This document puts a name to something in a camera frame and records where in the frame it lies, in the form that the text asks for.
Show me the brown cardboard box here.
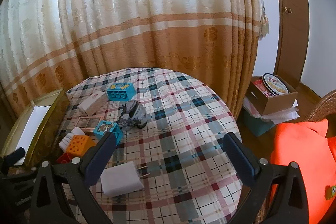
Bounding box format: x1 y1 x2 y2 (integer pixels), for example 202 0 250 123
246 76 298 115

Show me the pink framed makeup palette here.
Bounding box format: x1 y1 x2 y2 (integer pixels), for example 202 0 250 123
75 116 104 135

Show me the brown wooden door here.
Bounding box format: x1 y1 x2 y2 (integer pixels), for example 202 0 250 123
274 0 309 88

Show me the wicker chair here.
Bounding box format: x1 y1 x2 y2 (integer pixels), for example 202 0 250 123
304 90 336 122

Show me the blue bear toy brick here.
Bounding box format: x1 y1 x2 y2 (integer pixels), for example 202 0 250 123
93 121 123 145

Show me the orange toy cube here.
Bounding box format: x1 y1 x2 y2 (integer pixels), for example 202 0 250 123
66 135 96 157

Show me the grey black rock toy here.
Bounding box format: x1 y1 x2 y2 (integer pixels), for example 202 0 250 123
117 100 148 132

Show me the plaid tablecloth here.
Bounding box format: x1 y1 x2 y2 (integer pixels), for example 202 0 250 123
59 68 242 223

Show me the white power adapter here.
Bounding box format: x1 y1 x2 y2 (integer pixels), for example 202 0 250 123
100 161 147 197

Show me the stack of white papers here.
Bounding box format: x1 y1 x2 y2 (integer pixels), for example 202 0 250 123
243 97 299 124

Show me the red toy brick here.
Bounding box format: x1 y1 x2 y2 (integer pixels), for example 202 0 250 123
56 152 74 164

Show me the cream and tan curtain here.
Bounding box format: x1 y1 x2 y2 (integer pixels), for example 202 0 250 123
1 0 260 117

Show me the white rectangular carton box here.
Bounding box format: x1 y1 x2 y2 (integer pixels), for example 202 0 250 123
78 91 108 116

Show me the round cookie tin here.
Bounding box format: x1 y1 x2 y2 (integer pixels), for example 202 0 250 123
262 73 289 96

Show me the long blue toy brick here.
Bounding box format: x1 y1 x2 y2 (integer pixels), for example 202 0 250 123
106 83 135 102

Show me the gold metal tin tray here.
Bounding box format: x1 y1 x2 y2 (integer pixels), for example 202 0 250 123
1 89 70 167

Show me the dark green storage box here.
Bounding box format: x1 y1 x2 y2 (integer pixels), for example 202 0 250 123
242 109 275 137

